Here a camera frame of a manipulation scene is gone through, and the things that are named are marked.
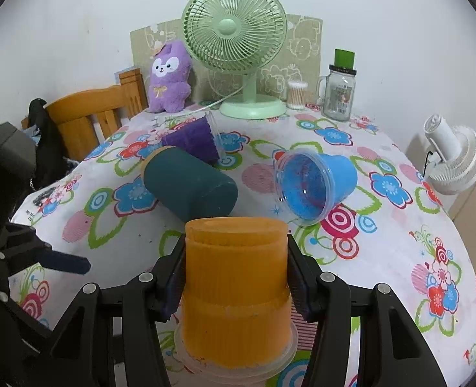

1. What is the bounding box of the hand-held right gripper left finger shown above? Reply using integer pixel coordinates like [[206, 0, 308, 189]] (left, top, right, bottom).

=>
[[48, 234, 188, 387]]

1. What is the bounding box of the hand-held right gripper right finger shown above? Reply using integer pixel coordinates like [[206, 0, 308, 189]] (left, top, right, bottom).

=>
[[286, 232, 448, 387]]

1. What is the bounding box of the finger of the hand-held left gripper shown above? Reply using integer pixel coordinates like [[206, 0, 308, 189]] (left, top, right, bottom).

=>
[[0, 286, 66, 355], [0, 223, 92, 277]]

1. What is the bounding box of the orange cup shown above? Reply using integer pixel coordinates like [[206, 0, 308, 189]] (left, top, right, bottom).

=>
[[173, 217, 299, 379]]

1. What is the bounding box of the dark green cup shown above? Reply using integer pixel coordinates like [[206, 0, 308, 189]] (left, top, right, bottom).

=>
[[142, 146, 239, 223]]

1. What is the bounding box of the blue cup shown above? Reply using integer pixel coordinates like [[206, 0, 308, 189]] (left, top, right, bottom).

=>
[[274, 148, 359, 226]]

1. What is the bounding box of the purple cup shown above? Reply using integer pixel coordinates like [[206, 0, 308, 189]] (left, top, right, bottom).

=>
[[160, 111, 227, 166]]

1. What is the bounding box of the black cloth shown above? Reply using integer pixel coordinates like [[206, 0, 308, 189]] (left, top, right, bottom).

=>
[[27, 97, 72, 191]]

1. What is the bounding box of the floral tablecloth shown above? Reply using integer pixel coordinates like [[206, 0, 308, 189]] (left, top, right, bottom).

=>
[[10, 103, 476, 387]]

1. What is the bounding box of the wooden chair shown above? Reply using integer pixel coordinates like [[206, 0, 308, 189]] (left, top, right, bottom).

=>
[[22, 84, 131, 163], [119, 68, 150, 114]]

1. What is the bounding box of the purple plush toy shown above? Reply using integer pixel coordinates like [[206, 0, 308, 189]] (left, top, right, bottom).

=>
[[146, 40, 194, 114]]

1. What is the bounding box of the cotton swab container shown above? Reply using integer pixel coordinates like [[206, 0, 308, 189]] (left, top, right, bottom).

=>
[[286, 81, 309, 110]]

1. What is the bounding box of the glass jar with green lid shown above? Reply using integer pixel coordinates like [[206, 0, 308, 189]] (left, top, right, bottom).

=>
[[316, 48, 358, 122]]

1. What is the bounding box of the white clip fan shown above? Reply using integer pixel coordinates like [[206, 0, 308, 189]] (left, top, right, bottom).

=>
[[422, 114, 476, 196]]

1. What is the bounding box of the beige printed board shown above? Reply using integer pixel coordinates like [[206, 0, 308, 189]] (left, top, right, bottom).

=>
[[130, 13, 324, 106]]

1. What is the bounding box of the green desk fan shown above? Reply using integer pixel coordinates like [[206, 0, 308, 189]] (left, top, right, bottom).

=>
[[181, 0, 289, 120]]

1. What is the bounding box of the black fan cable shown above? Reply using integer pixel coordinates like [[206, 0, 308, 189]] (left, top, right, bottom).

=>
[[422, 150, 435, 179]]

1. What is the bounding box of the white fan cable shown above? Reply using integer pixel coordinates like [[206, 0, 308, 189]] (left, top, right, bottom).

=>
[[185, 73, 251, 114]]

